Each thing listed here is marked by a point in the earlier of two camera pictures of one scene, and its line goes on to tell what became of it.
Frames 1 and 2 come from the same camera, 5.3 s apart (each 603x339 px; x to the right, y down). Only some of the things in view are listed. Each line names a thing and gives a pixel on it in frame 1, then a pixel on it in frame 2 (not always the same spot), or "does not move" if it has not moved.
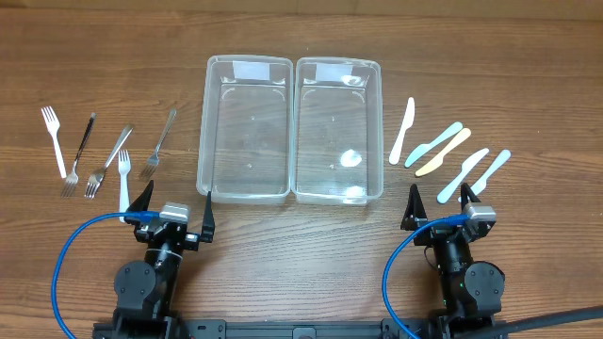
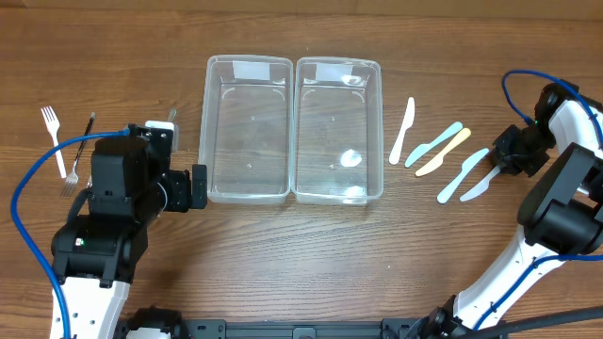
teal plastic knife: x=456 y=128 does not move
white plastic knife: x=409 y=120 does not move
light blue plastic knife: x=447 y=192 does not move
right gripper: x=446 y=234 → x=507 y=153
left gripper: x=169 y=233 → x=199 y=186
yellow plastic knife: x=439 y=159 does not move
